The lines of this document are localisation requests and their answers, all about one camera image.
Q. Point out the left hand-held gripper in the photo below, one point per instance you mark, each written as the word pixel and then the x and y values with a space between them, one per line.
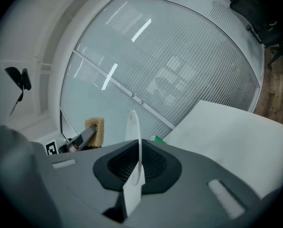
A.
pixel 52 147

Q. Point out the black head-mounted camera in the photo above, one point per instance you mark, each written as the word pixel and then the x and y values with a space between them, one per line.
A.
pixel 26 79

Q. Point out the black mesh office chair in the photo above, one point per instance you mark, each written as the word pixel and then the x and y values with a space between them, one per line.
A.
pixel 255 13

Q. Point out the green drink can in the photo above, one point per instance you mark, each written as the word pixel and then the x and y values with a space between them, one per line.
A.
pixel 159 139

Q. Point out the white square table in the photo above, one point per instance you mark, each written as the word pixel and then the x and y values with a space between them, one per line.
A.
pixel 227 136

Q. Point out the tan fuzzy brush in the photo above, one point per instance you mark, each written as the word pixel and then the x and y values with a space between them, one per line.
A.
pixel 98 132

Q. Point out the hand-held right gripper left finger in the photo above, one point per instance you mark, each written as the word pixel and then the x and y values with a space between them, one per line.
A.
pixel 84 182

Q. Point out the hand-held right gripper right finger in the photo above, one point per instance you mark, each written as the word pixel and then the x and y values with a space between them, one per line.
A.
pixel 191 198

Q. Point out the white round plate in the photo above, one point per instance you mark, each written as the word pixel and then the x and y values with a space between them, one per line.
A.
pixel 133 127

